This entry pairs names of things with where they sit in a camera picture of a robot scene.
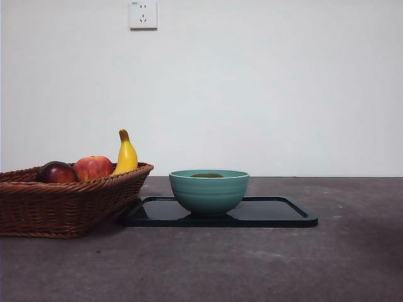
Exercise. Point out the white wall socket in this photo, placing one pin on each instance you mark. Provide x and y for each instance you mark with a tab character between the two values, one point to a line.
144	15

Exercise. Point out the dark purple plum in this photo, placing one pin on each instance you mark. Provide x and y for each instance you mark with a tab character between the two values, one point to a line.
58	174

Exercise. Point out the red apple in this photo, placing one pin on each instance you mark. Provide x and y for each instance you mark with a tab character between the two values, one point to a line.
93	168

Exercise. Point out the black rectangular tray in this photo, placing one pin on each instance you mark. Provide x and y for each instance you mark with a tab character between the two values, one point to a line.
267	217

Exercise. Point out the teal ribbed bowl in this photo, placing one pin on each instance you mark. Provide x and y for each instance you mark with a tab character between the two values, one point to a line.
209	195

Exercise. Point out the green avocado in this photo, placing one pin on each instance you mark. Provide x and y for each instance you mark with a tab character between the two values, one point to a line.
207	175

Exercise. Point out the yellow banana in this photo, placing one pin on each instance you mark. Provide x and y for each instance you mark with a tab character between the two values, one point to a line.
127	157

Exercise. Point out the brown wicker basket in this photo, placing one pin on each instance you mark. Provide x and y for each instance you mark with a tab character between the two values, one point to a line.
63	207

